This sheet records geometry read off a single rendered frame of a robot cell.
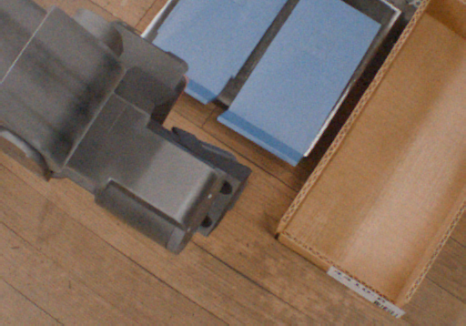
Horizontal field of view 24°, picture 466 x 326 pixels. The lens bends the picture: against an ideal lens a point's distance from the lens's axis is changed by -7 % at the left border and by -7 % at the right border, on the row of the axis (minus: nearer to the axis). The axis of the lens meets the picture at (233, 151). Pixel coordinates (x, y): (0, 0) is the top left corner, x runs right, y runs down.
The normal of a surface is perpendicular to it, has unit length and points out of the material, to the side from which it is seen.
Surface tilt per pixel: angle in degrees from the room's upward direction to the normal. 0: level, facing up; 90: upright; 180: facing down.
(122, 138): 0
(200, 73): 0
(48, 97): 29
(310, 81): 0
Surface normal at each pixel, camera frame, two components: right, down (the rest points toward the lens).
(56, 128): 0.63, 0.18
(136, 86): 0.51, -0.81
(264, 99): 0.04, -0.25
